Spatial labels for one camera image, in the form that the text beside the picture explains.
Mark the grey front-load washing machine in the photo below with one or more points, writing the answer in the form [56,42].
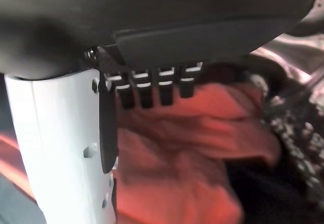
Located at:
[298,133]

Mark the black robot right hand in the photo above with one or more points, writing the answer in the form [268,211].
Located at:
[152,14]

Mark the orange-red garment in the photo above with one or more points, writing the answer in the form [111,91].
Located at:
[177,145]

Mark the black garment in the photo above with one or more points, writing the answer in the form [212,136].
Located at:
[265,196]

